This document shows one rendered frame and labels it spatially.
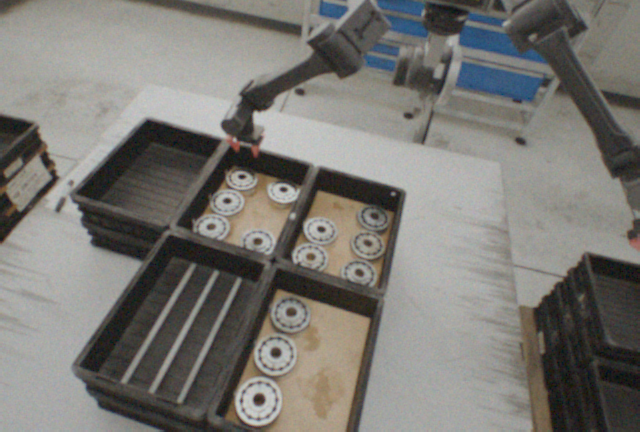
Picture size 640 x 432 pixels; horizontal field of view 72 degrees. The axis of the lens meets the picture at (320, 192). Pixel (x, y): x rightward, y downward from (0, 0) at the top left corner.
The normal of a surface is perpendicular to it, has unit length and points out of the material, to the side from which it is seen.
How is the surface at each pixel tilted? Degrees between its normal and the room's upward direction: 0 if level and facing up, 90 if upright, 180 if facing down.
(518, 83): 90
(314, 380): 0
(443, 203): 0
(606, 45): 90
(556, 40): 88
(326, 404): 0
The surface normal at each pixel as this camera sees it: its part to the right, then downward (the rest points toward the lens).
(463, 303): 0.12, -0.69
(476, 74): -0.20, 0.69
